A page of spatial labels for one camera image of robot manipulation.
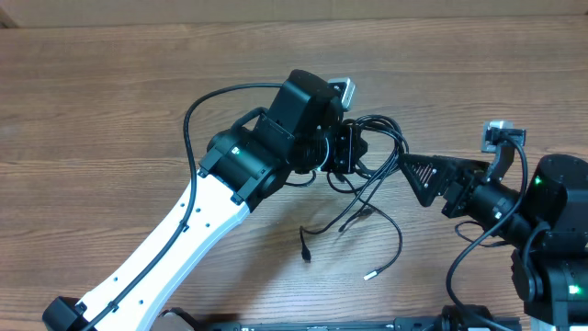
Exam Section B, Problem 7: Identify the thick black USB-C cable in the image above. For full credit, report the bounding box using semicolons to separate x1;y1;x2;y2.
299;114;411;264

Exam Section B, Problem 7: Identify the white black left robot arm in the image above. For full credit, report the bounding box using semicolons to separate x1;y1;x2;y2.
42;70;367;330

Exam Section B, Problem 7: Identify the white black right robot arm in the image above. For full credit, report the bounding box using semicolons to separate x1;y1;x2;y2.
400;154;587;330

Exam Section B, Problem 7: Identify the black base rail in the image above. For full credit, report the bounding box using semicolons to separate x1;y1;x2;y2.
158;303;525;331

